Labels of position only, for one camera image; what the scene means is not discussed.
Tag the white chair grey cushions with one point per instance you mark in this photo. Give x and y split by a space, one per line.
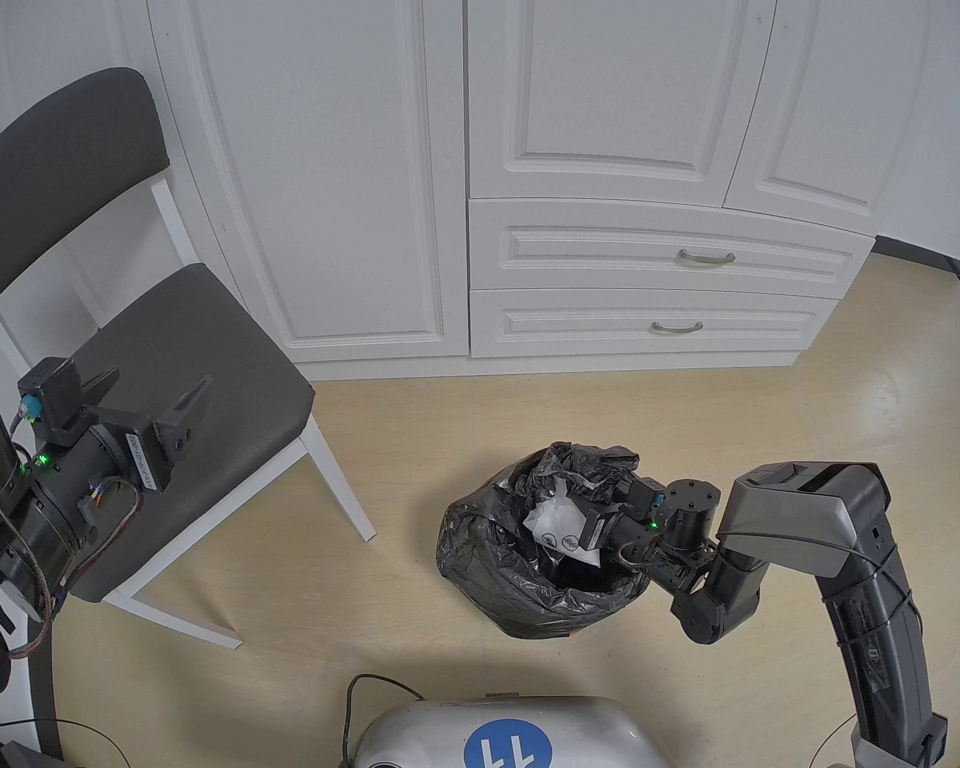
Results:
172 375

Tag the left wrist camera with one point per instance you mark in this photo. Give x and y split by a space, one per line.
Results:
49 397

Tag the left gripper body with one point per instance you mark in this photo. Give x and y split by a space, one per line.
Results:
105 465

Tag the clear printed wrapper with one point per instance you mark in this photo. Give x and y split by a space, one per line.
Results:
559 525

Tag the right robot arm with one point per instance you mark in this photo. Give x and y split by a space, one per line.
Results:
810 517

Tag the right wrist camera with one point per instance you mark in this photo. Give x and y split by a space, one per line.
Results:
645 496

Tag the black plastic bag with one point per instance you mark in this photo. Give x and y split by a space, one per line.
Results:
480 555

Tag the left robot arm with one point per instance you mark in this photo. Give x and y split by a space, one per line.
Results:
37 540

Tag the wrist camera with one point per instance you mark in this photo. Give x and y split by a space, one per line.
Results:
49 397
645 496

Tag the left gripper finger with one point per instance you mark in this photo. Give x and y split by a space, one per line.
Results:
184 420
94 390

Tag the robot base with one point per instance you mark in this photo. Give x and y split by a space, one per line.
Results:
420 735

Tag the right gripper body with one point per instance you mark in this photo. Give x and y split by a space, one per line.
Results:
622 534

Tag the white wardrobe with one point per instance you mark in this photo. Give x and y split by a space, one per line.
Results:
337 187

